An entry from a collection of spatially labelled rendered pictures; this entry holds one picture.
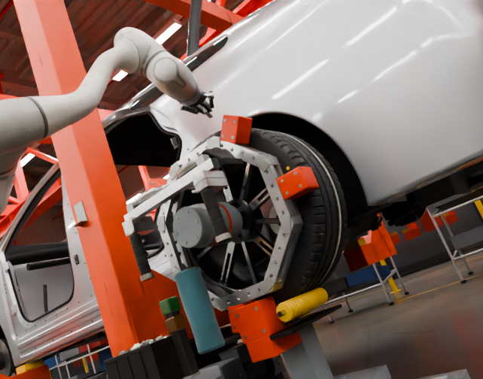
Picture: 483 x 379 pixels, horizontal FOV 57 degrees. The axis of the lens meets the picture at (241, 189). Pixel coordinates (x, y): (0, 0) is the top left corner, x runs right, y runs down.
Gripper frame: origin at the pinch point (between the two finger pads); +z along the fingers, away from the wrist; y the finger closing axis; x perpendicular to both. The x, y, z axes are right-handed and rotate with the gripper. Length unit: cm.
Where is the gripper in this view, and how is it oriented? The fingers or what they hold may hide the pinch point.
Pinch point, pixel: (208, 111)
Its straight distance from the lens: 169.1
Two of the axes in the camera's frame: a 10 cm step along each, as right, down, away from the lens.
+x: -2.8, -9.4, 1.9
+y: 9.3, -3.2, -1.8
